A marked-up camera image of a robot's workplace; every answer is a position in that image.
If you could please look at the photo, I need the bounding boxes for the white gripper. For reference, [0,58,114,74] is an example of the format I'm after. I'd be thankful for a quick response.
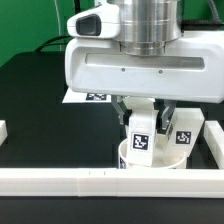
[65,2,224,131]

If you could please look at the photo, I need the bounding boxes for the white round stool seat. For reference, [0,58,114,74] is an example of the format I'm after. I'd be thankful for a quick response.
[118,134,187,169]

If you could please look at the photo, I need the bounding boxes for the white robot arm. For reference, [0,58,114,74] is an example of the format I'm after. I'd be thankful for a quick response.
[65,0,224,103]

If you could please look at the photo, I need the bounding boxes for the white marker sheet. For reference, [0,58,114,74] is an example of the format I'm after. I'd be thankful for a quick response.
[63,88,111,103]

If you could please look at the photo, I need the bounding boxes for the white front fence bar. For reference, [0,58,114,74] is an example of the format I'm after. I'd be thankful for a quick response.
[0,168,224,198]

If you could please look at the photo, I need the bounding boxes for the white left fence bar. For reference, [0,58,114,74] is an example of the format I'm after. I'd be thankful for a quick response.
[0,120,8,146]

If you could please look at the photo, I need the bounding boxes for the black cable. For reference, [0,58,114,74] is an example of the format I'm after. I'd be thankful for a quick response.
[34,33,73,54]

